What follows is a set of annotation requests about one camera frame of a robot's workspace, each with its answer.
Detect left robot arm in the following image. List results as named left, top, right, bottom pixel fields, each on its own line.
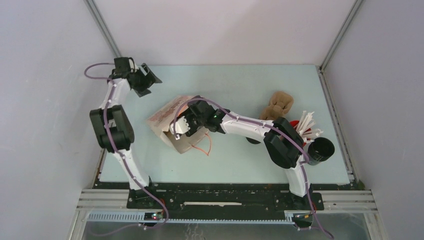
left=89, top=57, right=161, bottom=191

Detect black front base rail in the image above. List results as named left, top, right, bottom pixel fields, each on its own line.
left=126, top=182, right=324, bottom=221

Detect paper bag orange handles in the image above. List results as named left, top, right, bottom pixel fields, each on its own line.
left=146, top=95, right=212, bottom=156

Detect aluminium frame rail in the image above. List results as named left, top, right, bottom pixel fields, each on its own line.
left=84, top=0, right=122, bottom=79

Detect red straw holder cup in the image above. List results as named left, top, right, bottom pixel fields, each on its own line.
left=290, top=120, right=305, bottom=133

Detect brown pulp cup carrier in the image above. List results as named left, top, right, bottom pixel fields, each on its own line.
left=259, top=91, right=294, bottom=121

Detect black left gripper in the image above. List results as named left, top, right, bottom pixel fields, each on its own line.
left=131, top=64, right=162, bottom=98

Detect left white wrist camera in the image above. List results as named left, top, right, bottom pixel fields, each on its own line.
left=128, top=57, right=139, bottom=73

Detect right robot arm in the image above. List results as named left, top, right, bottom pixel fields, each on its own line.
left=169, top=96, right=311, bottom=209

